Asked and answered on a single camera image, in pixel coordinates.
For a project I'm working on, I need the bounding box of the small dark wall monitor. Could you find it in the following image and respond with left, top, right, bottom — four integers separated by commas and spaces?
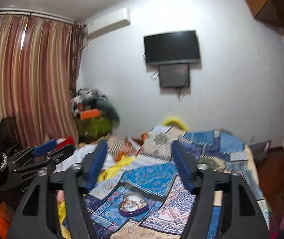
158, 64, 190, 88

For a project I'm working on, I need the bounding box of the black wall television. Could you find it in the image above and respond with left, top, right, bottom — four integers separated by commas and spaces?
143, 30, 201, 65

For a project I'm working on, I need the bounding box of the blue patchwork bedspread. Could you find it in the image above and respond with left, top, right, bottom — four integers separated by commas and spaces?
84, 129, 269, 238

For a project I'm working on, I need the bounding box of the yellow cloth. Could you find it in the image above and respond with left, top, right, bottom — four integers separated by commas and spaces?
57, 118, 187, 238

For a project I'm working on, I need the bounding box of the striped red-gold curtain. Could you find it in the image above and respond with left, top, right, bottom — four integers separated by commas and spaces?
0, 15, 85, 146

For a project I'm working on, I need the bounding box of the orange shoe box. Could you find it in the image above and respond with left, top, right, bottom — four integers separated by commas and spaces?
80, 109, 101, 120

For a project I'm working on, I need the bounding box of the pile of clothes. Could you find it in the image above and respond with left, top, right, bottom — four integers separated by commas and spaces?
70, 88, 120, 122

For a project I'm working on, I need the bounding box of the red and white box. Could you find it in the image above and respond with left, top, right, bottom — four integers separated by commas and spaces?
55, 136, 75, 150

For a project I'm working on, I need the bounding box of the green patterned storage bin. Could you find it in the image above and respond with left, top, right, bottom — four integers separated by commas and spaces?
76, 117, 113, 140

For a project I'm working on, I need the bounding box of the white wall air conditioner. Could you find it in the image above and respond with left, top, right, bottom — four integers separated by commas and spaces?
87, 8, 131, 39

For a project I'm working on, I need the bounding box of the white cloth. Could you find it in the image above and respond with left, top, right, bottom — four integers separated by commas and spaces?
54, 144, 115, 173

